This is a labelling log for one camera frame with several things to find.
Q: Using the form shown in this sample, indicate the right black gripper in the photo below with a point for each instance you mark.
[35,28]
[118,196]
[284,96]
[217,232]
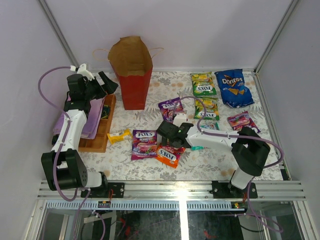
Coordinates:
[164,141]

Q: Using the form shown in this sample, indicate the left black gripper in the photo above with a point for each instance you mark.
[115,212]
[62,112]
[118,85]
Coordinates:
[99,85]

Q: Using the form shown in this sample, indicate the orange fruit candy bag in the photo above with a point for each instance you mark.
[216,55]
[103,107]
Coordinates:
[169,155]

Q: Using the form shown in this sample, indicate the purple berries candy bag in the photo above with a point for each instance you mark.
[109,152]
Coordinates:
[144,144]

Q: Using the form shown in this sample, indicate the red paper bag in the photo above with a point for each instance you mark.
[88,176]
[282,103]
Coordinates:
[132,64]

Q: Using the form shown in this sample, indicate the teal mint candy bag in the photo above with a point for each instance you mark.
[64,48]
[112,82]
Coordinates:
[213,126]

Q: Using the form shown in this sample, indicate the green yellow snack packet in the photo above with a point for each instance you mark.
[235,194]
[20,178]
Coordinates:
[207,108]

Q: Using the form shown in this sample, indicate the yellow small snack bar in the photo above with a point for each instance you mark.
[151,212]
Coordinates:
[119,136]

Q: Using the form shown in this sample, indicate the green candy bag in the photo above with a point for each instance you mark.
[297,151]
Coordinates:
[202,84]

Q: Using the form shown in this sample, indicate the purple snack packet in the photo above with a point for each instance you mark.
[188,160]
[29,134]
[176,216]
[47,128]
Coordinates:
[243,119]

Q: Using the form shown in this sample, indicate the blue chips bag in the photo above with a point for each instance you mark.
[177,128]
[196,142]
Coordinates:
[232,87]

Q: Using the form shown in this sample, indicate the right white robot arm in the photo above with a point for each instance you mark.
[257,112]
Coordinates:
[248,149]

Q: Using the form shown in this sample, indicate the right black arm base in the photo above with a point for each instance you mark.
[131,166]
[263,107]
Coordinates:
[232,189]

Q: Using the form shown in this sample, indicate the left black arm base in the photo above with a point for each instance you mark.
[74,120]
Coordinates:
[108,190]

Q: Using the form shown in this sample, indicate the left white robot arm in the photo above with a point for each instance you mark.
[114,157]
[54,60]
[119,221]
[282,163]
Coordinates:
[63,166]

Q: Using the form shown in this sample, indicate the purple frozen gift bag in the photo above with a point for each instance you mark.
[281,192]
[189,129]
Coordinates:
[90,128]

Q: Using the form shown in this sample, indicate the dark packet in tray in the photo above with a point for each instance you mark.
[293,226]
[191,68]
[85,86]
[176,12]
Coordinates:
[105,112]

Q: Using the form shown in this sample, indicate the orange wooden tray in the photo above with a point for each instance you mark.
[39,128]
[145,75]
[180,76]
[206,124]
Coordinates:
[99,143]

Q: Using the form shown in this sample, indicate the floral table cloth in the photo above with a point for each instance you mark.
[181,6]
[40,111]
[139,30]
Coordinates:
[200,165]

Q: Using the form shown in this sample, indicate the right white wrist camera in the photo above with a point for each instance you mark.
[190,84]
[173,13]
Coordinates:
[179,119]

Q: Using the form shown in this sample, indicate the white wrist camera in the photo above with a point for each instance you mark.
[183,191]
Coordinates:
[82,70]
[179,119]

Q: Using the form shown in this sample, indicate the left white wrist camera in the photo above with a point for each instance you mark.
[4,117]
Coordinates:
[82,70]

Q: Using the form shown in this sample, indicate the aluminium front rail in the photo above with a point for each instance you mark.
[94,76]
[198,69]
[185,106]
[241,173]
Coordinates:
[167,195]

